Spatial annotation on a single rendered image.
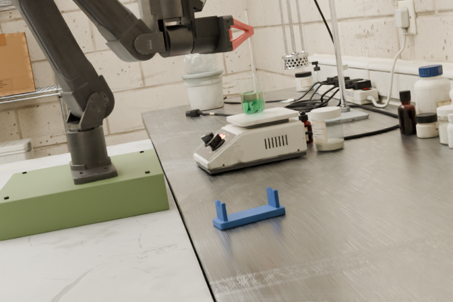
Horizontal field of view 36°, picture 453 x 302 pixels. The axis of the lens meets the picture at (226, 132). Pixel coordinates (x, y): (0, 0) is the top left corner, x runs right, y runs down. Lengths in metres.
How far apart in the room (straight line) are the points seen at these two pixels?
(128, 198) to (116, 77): 2.64
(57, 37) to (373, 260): 0.65
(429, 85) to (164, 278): 0.79
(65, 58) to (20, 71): 2.21
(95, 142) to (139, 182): 0.14
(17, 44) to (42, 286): 2.57
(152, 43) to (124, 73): 2.49
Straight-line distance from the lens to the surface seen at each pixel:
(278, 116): 1.32
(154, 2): 1.25
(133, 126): 3.73
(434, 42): 1.71
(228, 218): 0.96
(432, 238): 0.83
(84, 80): 1.18
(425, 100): 1.44
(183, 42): 1.26
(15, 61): 3.38
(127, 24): 1.21
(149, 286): 0.79
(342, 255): 0.80
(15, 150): 3.45
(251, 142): 1.30
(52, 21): 1.17
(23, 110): 3.75
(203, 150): 1.36
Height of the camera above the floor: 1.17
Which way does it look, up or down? 9 degrees down
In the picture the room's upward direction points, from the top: 9 degrees counter-clockwise
